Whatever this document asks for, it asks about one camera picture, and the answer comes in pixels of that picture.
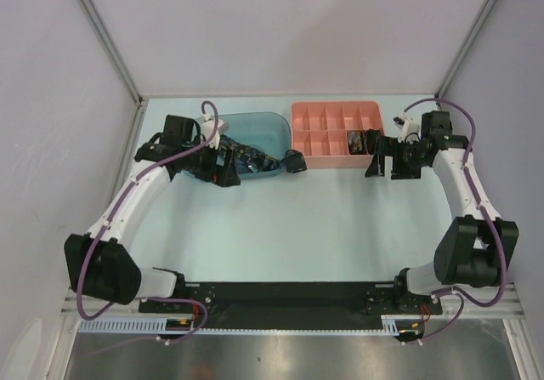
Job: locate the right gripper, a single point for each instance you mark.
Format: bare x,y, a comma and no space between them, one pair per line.
386,146

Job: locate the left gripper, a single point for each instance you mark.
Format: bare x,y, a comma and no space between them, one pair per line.
223,175

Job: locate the orange floral tie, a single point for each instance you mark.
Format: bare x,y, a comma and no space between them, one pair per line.
356,140

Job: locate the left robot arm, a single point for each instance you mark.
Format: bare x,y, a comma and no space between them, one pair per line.
99,261

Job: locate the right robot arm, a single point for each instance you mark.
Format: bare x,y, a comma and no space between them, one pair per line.
473,256

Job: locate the rolled dark tie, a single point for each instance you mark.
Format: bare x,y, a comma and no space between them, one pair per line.
370,139

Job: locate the navy yellow patterned tie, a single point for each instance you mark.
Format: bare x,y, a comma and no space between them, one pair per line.
251,162

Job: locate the teal plastic bin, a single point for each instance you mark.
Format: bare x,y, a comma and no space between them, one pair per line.
267,131

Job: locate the pink compartment organizer tray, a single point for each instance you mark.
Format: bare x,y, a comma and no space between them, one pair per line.
319,131

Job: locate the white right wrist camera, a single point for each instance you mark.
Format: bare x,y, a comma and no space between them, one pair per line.
409,128

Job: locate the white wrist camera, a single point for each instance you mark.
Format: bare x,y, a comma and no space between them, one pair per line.
212,129
409,128

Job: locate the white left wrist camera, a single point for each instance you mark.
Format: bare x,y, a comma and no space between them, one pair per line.
212,129

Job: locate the white cable duct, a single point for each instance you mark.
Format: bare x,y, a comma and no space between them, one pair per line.
375,325

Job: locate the aluminium frame rail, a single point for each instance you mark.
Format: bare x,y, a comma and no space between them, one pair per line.
374,300

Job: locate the right corner aluminium post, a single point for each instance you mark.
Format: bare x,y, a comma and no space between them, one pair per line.
466,46

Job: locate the corner aluminium post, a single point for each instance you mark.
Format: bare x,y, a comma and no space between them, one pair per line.
466,46
100,29

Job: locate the left corner aluminium post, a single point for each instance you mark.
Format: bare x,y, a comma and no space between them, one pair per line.
100,29

